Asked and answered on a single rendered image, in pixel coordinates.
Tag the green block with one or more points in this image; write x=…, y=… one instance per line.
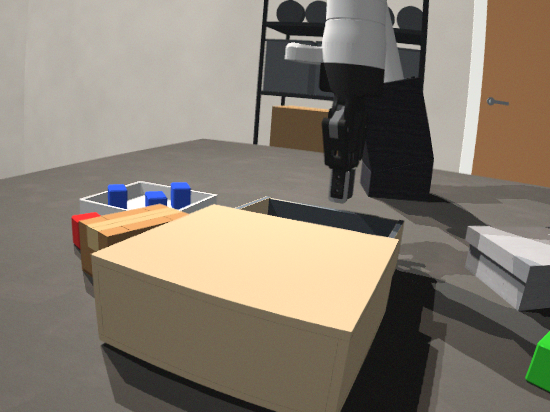
x=539, y=369

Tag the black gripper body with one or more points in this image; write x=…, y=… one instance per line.
x=350, y=84

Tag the brown cardboard box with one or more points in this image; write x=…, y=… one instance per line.
x=101, y=232

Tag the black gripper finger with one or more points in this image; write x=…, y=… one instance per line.
x=358, y=154
x=335, y=137

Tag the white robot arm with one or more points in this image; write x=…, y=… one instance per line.
x=355, y=34

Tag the red block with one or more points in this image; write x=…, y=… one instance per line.
x=75, y=226

